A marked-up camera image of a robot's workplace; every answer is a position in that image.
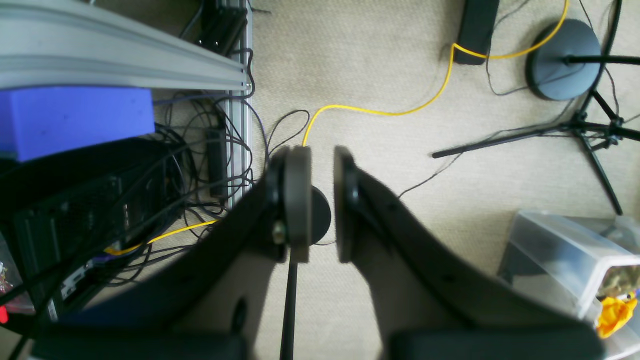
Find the round black stand base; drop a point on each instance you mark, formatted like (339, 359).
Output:
(548, 74)

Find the aluminium frame rail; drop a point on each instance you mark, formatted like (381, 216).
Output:
(67, 42)

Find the black tripod stand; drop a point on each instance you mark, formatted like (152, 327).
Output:
(595, 124)

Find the black computer case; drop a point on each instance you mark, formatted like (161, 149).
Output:
(97, 204)

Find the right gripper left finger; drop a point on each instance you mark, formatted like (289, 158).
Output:
(207, 304)

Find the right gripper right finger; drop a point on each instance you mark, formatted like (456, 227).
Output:
(431, 304)

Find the clear plastic storage bin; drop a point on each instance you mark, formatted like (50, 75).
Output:
(582, 267)

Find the blue foam block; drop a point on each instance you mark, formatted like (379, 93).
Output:
(39, 122)

